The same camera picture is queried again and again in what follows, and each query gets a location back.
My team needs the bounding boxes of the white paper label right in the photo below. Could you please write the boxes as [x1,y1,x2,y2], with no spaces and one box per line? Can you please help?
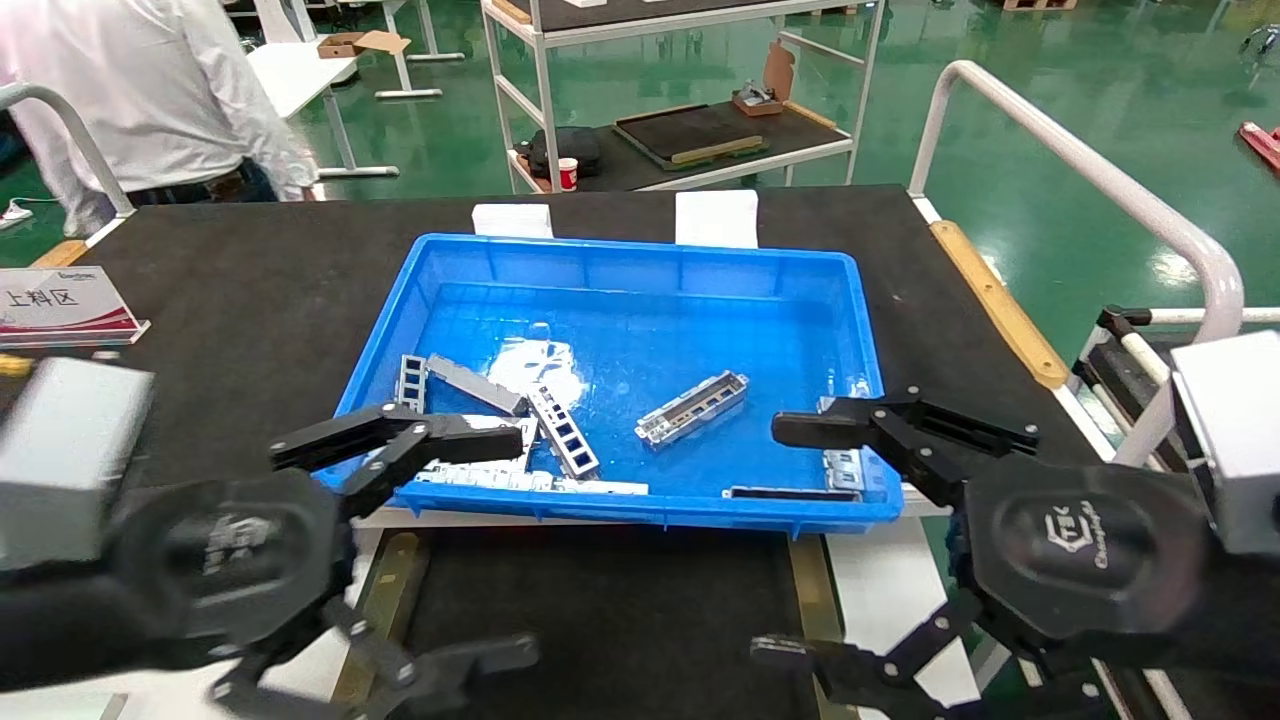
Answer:
[675,189,760,249]

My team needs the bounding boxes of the silver bracket metal part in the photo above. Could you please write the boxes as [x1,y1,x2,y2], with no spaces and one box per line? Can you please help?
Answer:
[818,395,867,493]

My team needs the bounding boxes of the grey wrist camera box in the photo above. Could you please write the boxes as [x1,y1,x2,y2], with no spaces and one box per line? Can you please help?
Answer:
[1168,330,1280,557]
[0,358,156,573]

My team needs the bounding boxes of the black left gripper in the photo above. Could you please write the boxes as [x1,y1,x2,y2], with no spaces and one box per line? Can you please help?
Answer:
[112,403,541,720]

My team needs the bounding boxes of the white desk leg frame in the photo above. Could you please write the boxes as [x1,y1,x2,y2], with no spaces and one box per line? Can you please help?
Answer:
[376,0,466,101]

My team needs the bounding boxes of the long yellow wooden edge strip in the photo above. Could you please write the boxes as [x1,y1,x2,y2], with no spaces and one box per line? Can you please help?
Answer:
[930,220,1069,391]

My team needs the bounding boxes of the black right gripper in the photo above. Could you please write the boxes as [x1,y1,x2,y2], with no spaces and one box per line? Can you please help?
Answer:
[750,388,1215,720]

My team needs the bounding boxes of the grey curved guard rail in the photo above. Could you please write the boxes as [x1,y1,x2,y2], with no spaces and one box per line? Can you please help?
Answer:
[0,82,136,219]

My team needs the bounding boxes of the white flat slotted metal part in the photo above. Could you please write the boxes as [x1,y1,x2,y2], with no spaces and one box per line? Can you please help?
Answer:
[412,468,553,493]
[418,458,531,477]

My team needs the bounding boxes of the white paper label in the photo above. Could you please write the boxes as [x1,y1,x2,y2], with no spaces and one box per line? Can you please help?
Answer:
[675,189,760,249]
[472,203,554,239]

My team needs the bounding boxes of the thin white metal strip part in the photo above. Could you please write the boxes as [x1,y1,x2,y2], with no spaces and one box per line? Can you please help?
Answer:
[550,478,649,497]

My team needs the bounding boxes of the red floor object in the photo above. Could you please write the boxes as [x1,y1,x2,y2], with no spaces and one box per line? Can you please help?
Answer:
[1238,120,1280,179]

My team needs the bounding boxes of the white desk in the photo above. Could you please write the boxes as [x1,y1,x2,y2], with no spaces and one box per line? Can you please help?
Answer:
[245,40,401,181]

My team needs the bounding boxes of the white paper label left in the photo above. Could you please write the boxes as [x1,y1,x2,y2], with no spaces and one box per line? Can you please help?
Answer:
[472,203,554,239]

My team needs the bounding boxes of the open cardboard box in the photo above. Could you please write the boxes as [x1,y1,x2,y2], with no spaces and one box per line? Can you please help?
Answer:
[317,30,412,59]

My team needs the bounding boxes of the white metal shelf cart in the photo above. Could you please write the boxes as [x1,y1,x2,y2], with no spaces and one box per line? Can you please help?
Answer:
[480,0,888,194]

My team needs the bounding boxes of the silver ladder part square holes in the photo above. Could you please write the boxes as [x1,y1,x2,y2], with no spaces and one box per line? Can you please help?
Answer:
[525,385,601,481]

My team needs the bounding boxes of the white red sign placard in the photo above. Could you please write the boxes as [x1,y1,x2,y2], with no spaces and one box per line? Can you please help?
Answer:
[0,266,151,349]

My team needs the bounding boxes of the clear plastic bag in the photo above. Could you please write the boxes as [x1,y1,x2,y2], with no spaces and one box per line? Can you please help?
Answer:
[487,335,586,406]

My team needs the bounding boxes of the silver perforated metal channel part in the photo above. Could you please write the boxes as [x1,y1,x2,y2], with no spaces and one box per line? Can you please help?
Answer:
[635,370,750,448]

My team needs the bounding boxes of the aluminium frame structure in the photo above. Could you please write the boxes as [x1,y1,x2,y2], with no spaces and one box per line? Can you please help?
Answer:
[1075,305,1280,431]

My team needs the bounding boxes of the plain grey metal bar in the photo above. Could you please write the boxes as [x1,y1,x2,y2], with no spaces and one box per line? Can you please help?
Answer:
[427,354,529,417]

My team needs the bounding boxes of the brass edge strip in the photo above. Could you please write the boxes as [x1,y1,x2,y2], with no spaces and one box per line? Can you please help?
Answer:
[788,535,846,646]
[335,530,431,706]

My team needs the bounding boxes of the blue plastic bin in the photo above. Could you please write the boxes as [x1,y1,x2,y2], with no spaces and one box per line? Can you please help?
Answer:
[315,233,904,533]

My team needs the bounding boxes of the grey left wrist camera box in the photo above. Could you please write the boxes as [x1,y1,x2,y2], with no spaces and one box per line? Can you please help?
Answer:
[0,358,156,573]

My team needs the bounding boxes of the person in white shirt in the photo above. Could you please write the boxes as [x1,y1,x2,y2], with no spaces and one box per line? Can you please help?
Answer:
[0,0,319,236]

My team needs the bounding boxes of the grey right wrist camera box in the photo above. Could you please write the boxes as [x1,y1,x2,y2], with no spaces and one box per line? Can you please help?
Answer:
[1168,330,1280,557]

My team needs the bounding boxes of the black bag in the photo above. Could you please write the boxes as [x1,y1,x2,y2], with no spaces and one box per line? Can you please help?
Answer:
[520,126,604,181]

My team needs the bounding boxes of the dark flat tray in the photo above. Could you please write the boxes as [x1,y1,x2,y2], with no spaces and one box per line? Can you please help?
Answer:
[612,100,771,171]

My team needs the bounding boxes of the brown cardboard piece with part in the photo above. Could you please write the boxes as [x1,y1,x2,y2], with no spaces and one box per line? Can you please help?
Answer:
[733,38,797,117]

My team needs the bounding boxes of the white curved guard rail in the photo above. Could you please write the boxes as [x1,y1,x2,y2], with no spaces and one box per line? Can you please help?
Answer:
[908,60,1246,469]

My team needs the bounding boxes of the grey ladder-shaped metal part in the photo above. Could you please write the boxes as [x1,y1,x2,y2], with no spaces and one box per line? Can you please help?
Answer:
[397,354,429,413]

